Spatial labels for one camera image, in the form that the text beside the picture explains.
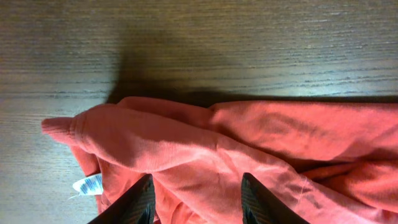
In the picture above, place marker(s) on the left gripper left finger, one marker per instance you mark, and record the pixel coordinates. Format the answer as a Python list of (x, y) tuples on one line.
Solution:
[(135, 206)]

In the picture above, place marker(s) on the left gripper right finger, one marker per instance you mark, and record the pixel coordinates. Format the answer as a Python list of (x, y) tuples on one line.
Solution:
[(261, 206)]

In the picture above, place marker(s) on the orange printed t-shirt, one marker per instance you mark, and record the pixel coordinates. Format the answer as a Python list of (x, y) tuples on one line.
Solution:
[(328, 162)]

